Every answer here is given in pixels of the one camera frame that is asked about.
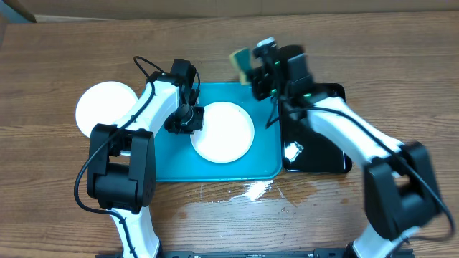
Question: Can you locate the green yellow sponge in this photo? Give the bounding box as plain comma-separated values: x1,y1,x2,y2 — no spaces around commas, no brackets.
229,48,252,85

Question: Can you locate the white plate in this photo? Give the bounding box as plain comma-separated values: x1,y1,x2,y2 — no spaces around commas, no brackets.
75,81,138,137
190,102,255,163

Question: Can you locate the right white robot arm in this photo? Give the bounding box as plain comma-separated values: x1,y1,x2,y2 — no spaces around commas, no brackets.
247,37,448,257

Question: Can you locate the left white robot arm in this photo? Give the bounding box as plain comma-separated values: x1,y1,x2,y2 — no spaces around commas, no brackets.
74,67,204,257

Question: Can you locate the black water tray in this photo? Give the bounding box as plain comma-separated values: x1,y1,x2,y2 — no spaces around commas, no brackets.
279,83,352,173

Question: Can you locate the cardboard backdrop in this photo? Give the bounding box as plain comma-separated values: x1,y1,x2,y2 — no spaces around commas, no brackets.
5,0,458,19

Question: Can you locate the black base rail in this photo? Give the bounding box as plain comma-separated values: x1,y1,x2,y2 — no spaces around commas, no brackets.
95,247,415,258

